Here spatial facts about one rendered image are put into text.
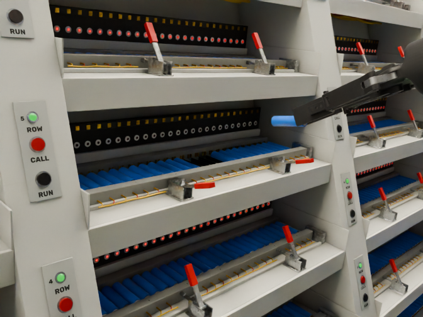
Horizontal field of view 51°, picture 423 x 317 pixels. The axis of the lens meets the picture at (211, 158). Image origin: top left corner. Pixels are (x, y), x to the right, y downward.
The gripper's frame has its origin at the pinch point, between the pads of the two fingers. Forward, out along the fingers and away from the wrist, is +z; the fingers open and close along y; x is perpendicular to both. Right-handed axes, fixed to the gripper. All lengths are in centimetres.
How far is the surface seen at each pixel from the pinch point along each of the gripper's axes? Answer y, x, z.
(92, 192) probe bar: 31.3, 3.8, 19.7
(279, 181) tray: -5.9, 9.5, 16.2
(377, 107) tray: -86, -6, 31
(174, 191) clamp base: 18.5, 6.5, 17.9
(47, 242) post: 40.9, 9.1, 15.6
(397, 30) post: -95, -30, 20
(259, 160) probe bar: -5.9, 4.2, 19.7
